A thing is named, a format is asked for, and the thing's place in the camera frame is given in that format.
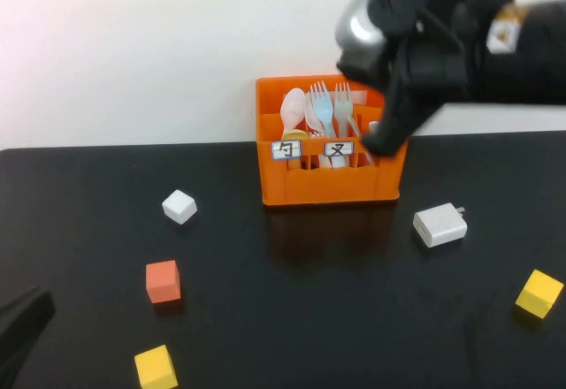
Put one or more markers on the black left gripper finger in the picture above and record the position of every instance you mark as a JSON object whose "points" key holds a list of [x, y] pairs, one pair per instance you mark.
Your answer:
{"points": [[24, 331]]}

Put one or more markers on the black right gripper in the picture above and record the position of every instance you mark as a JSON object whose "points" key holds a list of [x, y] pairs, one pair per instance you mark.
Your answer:
{"points": [[429, 53]]}

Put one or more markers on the light blue plastic fork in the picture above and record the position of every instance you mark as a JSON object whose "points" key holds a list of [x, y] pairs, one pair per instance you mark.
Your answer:
{"points": [[322, 106]]}

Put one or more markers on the pink plastic spoon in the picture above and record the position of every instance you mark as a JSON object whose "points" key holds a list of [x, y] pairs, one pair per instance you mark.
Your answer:
{"points": [[292, 108]]}

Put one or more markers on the orange plastic cutlery holder crate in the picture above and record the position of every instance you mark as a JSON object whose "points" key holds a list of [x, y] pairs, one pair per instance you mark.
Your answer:
{"points": [[331, 185]]}

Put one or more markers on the white round-tipped plastic knife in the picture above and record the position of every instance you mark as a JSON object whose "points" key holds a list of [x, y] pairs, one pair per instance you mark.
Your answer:
{"points": [[374, 126]]}

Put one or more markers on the tall white plastic fork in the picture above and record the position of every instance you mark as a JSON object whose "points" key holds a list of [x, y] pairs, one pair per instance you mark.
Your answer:
{"points": [[344, 108]]}

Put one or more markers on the paper label fork character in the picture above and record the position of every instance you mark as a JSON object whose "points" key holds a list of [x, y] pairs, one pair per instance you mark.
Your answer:
{"points": [[339, 149]]}

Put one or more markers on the small pink plastic fork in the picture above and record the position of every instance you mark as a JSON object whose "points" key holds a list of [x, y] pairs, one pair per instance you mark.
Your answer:
{"points": [[315, 134]]}

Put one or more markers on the yellow plastic spoon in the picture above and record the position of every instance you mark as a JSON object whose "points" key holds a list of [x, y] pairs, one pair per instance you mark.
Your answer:
{"points": [[294, 135]]}

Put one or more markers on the paper label spoon character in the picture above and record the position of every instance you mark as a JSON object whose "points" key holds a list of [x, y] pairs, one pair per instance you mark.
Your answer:
{"points": [[286, 149]]}

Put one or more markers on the yellow foam cube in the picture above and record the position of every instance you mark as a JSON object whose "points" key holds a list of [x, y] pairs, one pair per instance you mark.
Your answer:
{"points": [[539, 294], [155, 369]]}

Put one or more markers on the orange foam cube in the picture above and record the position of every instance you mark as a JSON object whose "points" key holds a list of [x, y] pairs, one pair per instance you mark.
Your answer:
{"points": [[162, 282]]}

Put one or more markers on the white foam cube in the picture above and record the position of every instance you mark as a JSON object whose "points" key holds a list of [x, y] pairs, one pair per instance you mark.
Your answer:
{"points": [[179, 208]]}

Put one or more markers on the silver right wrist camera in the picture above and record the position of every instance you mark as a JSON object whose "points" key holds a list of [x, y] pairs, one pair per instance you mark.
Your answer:
{"points": [[358, 31]]}

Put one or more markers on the white USB wall charger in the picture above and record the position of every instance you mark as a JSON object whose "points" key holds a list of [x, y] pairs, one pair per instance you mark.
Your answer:
{"points": [[442, 227]]}

